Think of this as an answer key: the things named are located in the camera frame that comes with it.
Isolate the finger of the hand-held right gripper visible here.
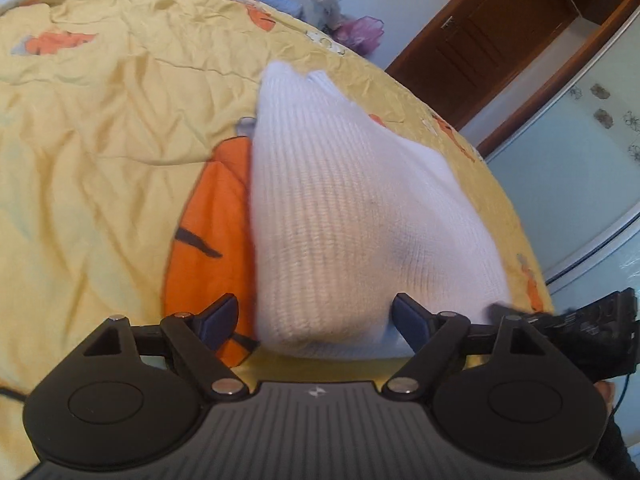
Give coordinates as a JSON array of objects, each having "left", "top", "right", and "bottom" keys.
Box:
[{"left": 490, "top": 301, "right": 553, "bottom": 321}]

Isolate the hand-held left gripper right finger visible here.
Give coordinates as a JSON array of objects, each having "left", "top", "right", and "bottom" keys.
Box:
[{"left": 382, "top": 292, "right": 556, "bottom": 396}]

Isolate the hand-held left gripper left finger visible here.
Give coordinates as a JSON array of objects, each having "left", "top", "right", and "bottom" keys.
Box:
[{"left": 82, "top": 294, "right": 246, "bottom": 396}]

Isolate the white knit sweater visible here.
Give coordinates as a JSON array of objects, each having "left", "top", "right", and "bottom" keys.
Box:
[{"left": 247, "top": 60, "right": 513, "bottom": 362}]

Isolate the person's right forearm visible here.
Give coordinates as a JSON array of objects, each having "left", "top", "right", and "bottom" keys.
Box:
[{"left": 592, "top": 410, "right": 640, "bottom": 480}]

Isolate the person's right hand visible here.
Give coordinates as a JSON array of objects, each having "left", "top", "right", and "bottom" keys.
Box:
[{"left": 596, "top": 379, "right": 620, "bottom": 415}]

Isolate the white flower print wardrobe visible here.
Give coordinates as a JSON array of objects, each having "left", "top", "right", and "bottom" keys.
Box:
[{"left": 485, "top": 20, "right": 640, "bottom": 341}]

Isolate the yellow carrot print quilt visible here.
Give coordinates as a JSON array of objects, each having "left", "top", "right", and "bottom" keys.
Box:
[{"left": 0, "top": 0, "right": 556, "bottom": 406}]

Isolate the brown wooden door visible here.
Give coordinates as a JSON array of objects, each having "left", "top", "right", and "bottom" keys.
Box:
[{"left": 385, "top": 0, "right": 640, "bottom": 158}]

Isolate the purple plastic bag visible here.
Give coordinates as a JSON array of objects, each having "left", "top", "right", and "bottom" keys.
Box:
[{"left": 332, "top": 15, "right": 388, "bottom": 58}]

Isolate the black cable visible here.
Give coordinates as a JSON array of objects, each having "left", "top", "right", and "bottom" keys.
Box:
[{"left": 611, "top": 372, "right": 632, "bottom": 413}]

